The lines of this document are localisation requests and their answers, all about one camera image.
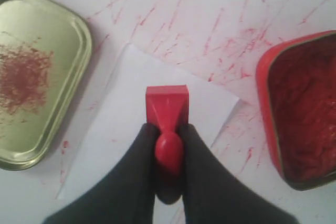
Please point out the white paper sheet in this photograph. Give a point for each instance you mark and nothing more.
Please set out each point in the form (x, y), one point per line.
(120, 122)

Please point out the gold tin lid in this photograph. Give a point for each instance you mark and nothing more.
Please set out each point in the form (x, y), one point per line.
(45, 50)

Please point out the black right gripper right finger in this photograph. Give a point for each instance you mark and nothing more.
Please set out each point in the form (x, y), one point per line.
(213, 195)

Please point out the red plastic stamp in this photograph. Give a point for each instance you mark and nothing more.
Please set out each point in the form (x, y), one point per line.
(167, 107)

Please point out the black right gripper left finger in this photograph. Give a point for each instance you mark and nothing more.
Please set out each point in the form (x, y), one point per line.
(125, 194)

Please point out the red ink tin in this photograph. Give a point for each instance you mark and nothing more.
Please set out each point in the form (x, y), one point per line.
(296, 91)

